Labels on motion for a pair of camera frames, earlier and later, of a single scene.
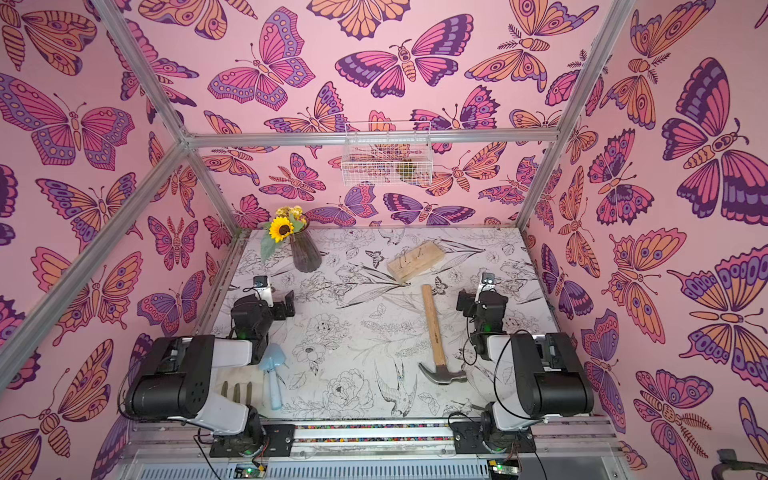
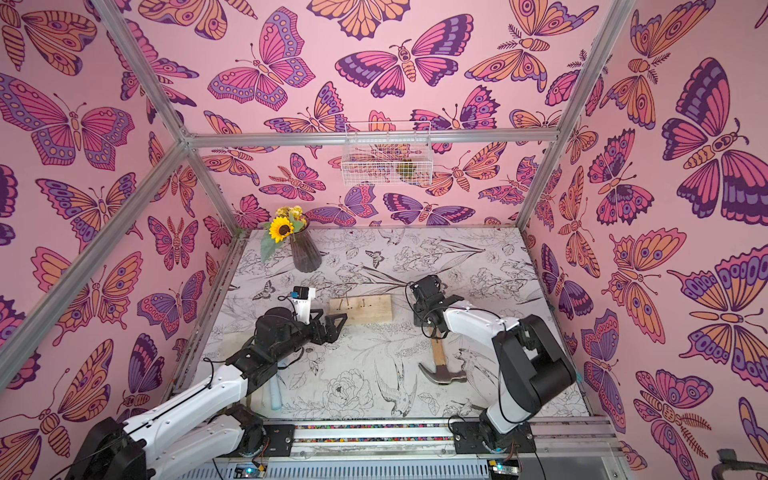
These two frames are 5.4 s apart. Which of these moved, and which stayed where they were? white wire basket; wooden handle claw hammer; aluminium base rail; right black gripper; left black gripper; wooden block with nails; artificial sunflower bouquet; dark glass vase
Moved: right black gripper; left black gripper; wooden block with nails
Stayed: artificial sunflower bouquet; aluminium base rail; white wire basket; dark glass vase; wooden handle claw hammer
